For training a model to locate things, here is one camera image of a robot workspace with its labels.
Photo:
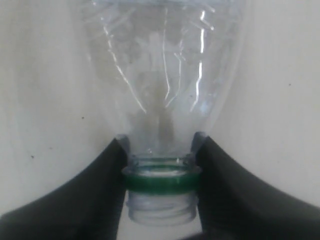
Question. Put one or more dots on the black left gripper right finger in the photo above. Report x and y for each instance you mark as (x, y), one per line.
(234, 204)

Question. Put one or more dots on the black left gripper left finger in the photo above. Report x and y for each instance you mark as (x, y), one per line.
(88, 207)

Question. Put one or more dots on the clear plastic water bottle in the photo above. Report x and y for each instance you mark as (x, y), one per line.
(163, 69)

